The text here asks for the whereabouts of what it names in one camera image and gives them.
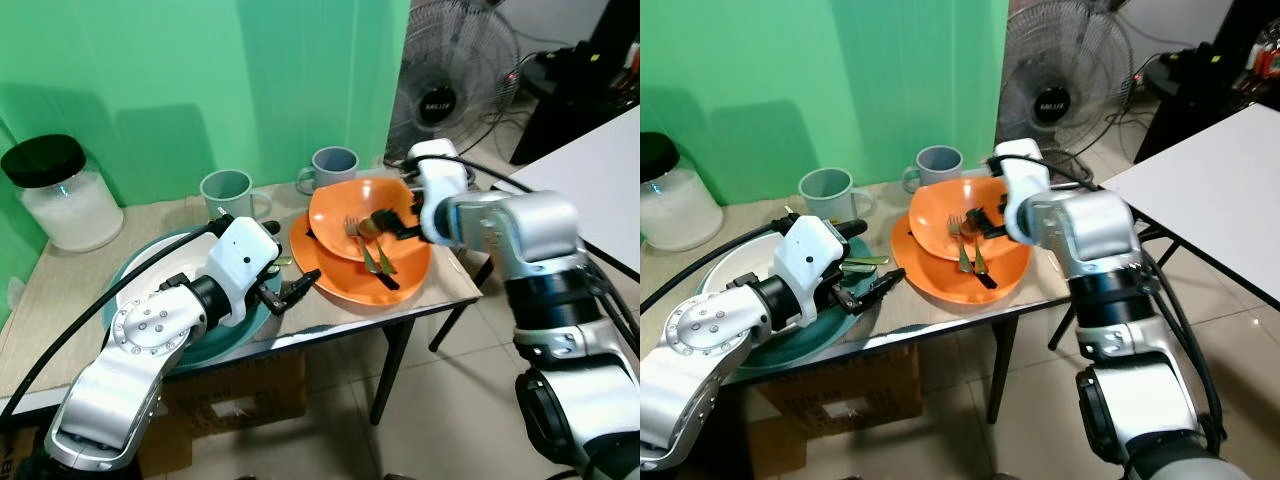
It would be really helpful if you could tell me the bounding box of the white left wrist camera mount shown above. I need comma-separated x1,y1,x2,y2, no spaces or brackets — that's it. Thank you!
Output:
205,214,283,316
773,214,853,313

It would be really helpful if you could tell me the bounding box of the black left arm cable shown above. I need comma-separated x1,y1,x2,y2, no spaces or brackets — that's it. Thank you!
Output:
640,222,807,299
0,209,237,433

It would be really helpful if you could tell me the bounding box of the black furniture piece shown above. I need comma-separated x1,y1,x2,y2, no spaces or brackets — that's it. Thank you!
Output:
510,0,641,167
1134,0,1280,163

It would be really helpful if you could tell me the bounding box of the green backdrop cloth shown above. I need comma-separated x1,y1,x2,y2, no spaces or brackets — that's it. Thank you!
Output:
0,0,412,209
640,0,1010,207

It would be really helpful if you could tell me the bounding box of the brown cardboard box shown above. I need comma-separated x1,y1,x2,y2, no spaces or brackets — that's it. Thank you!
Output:
735,345,927,480
135,350,309,477

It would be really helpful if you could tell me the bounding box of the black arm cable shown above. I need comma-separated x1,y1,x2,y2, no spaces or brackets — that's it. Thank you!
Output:
640,222,807,299
1038,153,1229,456
0,209,237,433
450,155,641,353

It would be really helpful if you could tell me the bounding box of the orange plate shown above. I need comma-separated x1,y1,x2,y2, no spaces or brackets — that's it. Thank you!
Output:
289,212,433,306
890,214,1032,306

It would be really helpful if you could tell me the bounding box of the teal plate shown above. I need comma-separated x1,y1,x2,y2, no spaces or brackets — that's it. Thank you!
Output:
102,228,293,367
698,233,883,373

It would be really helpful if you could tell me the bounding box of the gold fork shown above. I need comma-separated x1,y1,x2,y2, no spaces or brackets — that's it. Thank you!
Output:
344,216,381,276
947,214,974,274

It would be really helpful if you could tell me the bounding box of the white bowl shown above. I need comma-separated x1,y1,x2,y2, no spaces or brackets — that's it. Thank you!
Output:
700,235,793,297
118,232,217,301

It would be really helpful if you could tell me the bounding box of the orange bowl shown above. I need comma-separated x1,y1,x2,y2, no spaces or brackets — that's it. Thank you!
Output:
308,178,421,263
908,177,1011,263

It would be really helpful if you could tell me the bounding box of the grey-blue mug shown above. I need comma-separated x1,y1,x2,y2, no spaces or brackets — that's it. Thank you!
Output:
296,146,360,196
902,145,966,194

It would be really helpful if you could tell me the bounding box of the black standing fan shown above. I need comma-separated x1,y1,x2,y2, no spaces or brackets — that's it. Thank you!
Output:
996,0,1137,153
385,0,522,163

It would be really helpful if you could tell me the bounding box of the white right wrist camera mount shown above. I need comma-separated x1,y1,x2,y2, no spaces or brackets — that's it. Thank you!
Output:
989,138,1053,243
407,140,471,243

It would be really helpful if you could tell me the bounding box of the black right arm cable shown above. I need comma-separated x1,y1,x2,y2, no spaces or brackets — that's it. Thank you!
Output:
450,155,641,353
1038,153,1229,456

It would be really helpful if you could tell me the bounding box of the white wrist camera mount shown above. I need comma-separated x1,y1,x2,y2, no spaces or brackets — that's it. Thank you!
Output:
773,214,853,313
407,140,471,243
205,214,283,316
989,138,1053,243

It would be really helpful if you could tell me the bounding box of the white table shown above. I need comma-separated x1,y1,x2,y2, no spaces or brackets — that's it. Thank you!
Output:
1100,102,1280,313
492,105,641,286

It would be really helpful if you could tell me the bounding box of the grey-green mug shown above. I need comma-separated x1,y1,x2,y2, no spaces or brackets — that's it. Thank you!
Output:
798,167,876,226
200,169,273,223

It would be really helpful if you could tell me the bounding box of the black straight table leg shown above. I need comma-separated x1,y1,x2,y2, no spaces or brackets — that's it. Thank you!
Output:
369,317,417,427
985,310,1037,425

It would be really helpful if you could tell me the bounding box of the glass jar with black lid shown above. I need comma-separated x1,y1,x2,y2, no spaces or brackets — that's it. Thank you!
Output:
0,134,125,253
640,132,724,253

